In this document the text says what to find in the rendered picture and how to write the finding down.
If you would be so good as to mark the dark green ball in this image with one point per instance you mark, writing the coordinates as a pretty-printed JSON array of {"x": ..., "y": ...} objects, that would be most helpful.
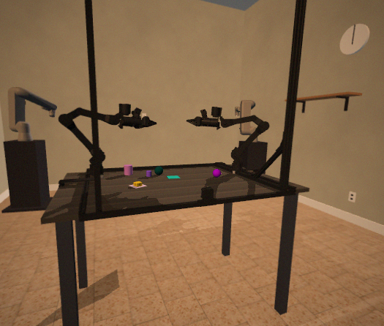
[{"x": 158, "y": 170}]

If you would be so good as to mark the purple ball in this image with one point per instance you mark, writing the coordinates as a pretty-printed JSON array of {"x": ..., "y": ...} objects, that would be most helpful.
[{"x": 216, "y": 173}]

